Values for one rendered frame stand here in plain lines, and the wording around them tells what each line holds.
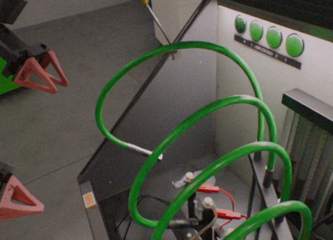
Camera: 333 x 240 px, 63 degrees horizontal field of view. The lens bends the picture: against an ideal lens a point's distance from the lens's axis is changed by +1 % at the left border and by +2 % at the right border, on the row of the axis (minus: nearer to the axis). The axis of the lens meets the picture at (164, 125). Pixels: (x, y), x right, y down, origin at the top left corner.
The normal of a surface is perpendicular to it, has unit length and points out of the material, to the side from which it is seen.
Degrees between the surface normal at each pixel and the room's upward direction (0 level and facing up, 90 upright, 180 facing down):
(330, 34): 90
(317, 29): 90
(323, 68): 90
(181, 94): 90
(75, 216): 0
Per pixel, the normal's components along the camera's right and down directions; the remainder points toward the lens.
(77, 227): -0.11, -0.79
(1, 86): 0.62, 0.43
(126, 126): 0.42, 0.52
